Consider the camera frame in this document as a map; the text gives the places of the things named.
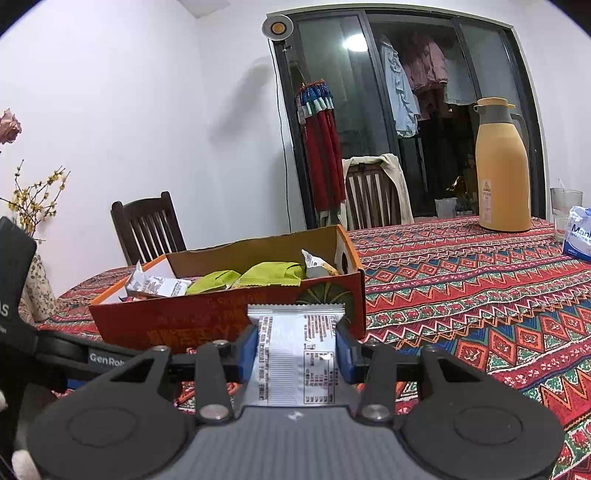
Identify green snack packet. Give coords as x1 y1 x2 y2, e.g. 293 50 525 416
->
238 261 306 290
186 270 242 296

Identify white snack packet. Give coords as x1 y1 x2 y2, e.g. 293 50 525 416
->
124 262 191 300

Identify yellow thermos jug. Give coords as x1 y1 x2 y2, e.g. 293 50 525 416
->
473 97 533 232

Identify clear drinking glass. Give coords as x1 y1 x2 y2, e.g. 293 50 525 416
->
549 178 583 243

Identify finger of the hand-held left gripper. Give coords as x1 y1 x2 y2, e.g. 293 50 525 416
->
34 329 155 372

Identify red blue hanging bundle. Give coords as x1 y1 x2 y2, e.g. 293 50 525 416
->
295 79 347 215

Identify blue white tissue pack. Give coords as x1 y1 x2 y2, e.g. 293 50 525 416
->
562 205 591 261

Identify pink hanging garment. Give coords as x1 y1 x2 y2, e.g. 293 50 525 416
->
402 34 450 93

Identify person's left hand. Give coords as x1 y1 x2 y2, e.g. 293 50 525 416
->
0 391 37 480

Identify orange cardboard box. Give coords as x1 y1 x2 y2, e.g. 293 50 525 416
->
88 224 367 356

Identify dark framed sliding glass door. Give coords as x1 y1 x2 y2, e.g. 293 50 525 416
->
265 9 548 232

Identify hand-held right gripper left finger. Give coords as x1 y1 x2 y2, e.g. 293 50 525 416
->
95 324 260 425

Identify yellow flower branches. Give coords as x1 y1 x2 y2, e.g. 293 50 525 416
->
0 161 71 243

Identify dark wooden chair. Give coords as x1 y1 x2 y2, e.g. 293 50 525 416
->
111 191 188 267

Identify red patterned tablecloth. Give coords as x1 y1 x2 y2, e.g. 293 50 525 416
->
34 216 591 480

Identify light blue hanging garment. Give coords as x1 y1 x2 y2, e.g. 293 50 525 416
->
379 39 422 138

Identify round lamp on stand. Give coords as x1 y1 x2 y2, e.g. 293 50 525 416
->
262 15 308 229

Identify silver snack packet black print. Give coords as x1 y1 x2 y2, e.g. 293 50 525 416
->
247 304 356 408

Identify white hanging garment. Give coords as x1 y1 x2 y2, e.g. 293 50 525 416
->
443 51 478 106

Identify golden brown snack packet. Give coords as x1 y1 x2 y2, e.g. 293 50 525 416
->
300 249 341 278

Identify floral patterned vase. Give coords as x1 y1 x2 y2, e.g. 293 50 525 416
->
23 253 58 322

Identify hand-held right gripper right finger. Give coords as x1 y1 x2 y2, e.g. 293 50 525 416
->
335 322 485 426

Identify pink flower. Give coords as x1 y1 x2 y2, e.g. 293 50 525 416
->
0 108 22 145

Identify brown slatted wooden chair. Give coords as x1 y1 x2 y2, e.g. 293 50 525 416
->
344 159 402 232

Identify chair with draped cloth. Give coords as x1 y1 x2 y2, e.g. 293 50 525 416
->
341 154 415 225

